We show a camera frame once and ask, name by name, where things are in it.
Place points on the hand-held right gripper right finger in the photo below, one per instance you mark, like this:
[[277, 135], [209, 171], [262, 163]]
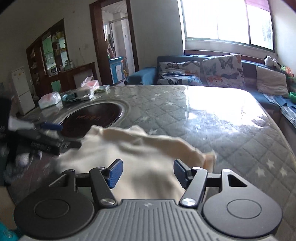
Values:
[[179, 172]]

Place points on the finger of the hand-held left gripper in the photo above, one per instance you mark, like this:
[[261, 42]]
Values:
[[48, 142], [52, 127]]

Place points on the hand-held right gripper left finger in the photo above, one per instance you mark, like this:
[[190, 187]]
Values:
[[115, 172]]

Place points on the cream sweatshirt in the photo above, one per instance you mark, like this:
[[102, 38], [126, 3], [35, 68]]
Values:
[[143, 157]]

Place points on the plastic-wrapped tissue pack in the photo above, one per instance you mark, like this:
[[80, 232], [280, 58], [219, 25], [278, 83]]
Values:
[[49, 99]]

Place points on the white refrigerator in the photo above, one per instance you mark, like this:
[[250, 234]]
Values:
[[23, 92]]

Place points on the black round induction cooktop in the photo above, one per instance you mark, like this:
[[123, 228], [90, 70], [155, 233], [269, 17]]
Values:
[[92, 118]]

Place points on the white tissue box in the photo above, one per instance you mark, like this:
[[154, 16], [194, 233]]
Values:
[[85, 91]]

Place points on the dark wooden cabinet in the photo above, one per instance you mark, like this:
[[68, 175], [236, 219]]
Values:
[[76, 74]]

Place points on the grey quilted star table cover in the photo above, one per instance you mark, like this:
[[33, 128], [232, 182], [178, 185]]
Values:
[[231, 143]]

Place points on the clear green-lidded container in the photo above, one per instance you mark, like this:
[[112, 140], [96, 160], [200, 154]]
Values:
[[101, 88]]

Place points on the blue small cabinet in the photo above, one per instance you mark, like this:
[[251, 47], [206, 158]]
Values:
[[115, 69]]

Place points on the butterfly pillow left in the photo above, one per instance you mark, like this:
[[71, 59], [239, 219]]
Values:
[[180, 80]]

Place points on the blue sofa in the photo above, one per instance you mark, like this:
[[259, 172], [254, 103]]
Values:
[[138, 76]]

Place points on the small butterfly print pillow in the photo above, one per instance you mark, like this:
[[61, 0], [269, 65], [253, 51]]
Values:
[[178, 67]]

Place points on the large butterfly print pillow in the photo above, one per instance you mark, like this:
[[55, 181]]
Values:
[[223, 71]]

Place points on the grey pillow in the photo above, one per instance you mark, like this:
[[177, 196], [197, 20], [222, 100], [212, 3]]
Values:
[[271, 81]]

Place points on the green bowl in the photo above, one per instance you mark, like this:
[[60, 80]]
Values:
[[293, 96]]

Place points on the panda plush toy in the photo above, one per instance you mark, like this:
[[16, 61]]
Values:
[[270, 61]]

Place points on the orange toy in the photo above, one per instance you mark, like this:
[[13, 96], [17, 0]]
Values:
[[288, 71]]

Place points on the window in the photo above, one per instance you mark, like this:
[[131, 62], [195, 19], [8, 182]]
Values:
[[208, 20]]

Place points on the dark wooden door frame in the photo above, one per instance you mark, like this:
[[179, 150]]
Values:
[[94, 34]]

